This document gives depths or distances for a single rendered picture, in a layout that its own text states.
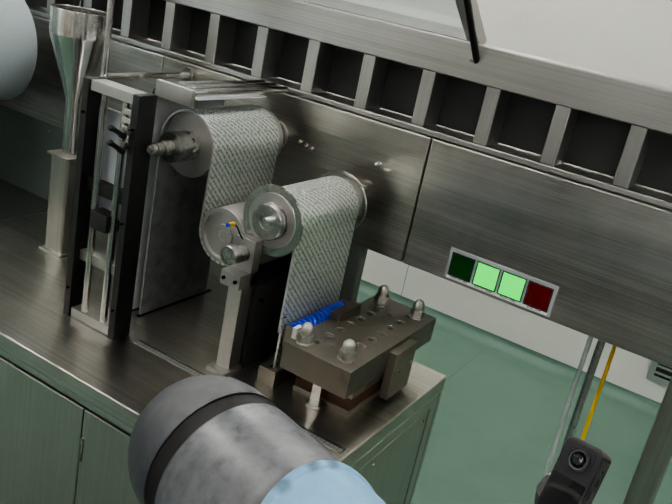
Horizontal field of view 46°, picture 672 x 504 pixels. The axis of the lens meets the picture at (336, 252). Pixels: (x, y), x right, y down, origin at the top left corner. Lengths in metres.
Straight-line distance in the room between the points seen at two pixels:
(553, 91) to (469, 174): 0.25
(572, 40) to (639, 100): 2.45
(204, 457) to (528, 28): 3.74
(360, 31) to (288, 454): 1.43
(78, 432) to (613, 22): 3.09
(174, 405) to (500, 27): 3.74
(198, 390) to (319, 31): 1.42
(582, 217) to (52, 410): 1.17
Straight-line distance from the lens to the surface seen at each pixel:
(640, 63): 4.00
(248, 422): 0.54
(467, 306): 4.42
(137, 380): 1.66
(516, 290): 1.74
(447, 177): 1.76
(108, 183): 1.75
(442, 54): 1.76
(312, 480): 0.50
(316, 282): 1.71
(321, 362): 1.57
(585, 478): 0.90
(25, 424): 1.89
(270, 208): 1.57
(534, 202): 1.70
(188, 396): 0.56
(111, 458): 1.71
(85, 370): 1.68
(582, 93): 1.66
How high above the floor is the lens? 1.75
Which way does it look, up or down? 20 degrees down
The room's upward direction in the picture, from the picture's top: 12 degrees clockwise
